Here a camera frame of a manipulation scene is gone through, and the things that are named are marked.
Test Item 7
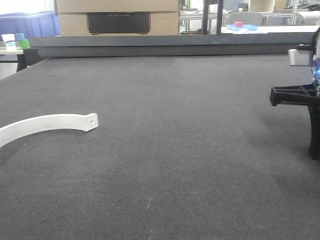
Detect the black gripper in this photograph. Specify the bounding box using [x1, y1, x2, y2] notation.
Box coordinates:
[269, 84, 320, 160]

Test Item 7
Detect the white curved PVC piece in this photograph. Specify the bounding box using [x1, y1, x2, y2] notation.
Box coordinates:
[0, 113, 99, 147]

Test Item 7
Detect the light blue tray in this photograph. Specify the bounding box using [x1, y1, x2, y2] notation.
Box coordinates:
[226, 24, 258, 32]

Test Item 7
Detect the white table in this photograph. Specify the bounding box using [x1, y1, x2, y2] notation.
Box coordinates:
[221, 25, 319, 34]

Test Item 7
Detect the grey chair back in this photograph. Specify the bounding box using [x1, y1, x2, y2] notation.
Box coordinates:
[225, 11, 263, 26]

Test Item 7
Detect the pink cube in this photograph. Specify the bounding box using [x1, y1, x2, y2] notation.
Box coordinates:
[234, 21, 244, 28]

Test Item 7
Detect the large cardboard box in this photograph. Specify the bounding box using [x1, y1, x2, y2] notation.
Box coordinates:
[54, 0, 180, 37]

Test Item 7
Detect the dark blue crate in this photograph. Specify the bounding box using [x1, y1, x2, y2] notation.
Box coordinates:
[0, 11, 60, 39]

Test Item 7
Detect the green cup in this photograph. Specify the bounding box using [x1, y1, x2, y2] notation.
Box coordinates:
[18, 39, 30, 50]

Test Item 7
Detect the light blue cup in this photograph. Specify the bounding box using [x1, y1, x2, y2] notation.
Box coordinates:
[16, 33, 26, 41]

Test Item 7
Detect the white cup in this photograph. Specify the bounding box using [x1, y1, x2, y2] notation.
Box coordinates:
[1, 33, 16, 48]

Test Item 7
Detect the dark table edge rail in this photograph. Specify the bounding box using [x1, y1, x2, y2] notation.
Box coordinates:
[29, 32, 313, 58]

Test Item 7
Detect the black vertical post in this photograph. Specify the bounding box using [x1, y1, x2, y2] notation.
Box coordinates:
[216, 0, 224, 34]
[201, 0, 210, 35]

